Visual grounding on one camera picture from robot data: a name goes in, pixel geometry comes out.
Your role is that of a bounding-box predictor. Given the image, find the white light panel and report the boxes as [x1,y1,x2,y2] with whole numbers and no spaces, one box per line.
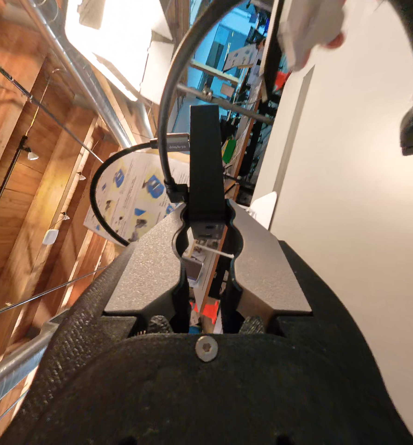
[63,0,175,105]

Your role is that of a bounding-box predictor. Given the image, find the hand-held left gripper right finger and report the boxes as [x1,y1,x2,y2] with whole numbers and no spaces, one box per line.
[223,199,313,332]

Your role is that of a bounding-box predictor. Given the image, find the metal pole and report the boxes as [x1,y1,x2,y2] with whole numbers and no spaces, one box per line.
[176,83,275,126]

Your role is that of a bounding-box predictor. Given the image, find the orange cone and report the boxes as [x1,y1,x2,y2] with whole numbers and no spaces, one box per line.
[190,300,222,324]

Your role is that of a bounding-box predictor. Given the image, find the silver ventilation duct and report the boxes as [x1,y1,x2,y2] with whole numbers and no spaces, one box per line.
[29,0,154,149]

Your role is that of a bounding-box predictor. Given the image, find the green bin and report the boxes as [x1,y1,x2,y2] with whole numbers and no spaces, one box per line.
[222,138,239,165]

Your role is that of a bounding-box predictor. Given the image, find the printed poster sign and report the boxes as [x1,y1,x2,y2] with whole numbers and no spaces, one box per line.
[225,44,260,71]

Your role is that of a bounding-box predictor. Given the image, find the wooden instruction sign board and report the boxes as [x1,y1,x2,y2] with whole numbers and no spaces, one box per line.
[82,150,194,245]

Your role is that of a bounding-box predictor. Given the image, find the black cable silver plug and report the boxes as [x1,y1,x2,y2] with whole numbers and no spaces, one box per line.
[89,133,191,247]

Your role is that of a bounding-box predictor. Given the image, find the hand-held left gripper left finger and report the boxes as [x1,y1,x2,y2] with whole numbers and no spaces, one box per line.
[103,204,190,332]

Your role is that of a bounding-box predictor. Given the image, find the small black usb hub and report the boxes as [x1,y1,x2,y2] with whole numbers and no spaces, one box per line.
[188,104,227,241]

